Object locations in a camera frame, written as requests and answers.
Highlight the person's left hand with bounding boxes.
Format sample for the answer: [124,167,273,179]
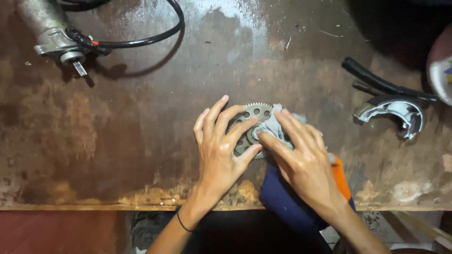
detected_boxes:
[193,95,263,209]

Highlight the person's right hand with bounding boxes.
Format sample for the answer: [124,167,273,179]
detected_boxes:
[257,109,349,216]

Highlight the grey cleaning rag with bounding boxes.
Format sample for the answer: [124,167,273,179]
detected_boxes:
[252,103,327,152]

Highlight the grey metal toothed gear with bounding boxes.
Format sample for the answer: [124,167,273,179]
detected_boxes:
[226,102,294,160]

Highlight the navy and orange cloth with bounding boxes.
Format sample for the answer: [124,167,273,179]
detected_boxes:
[259,153,356,233]

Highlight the black wristband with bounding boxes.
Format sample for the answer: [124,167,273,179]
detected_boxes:
[175,206,195,233]

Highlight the person's black trousers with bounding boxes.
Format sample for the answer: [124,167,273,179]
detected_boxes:
[131,210,332,254]

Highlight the short black rubber piece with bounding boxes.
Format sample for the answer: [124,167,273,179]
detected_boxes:
[352,79,385,97]

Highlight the silver brake shoe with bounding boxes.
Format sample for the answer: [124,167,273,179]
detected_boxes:
[353,95,424,140]

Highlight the white printed round container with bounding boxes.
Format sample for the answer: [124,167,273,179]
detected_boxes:
[425,23,452,106]

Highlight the grey metal starter motor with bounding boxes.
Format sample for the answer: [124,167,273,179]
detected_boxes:
[18,0,94,77]

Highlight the long black rubber hose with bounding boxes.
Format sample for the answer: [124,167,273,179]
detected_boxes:
[341,56,438,103]

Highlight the black cable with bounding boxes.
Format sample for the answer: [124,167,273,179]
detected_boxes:
[56,0,185,57]

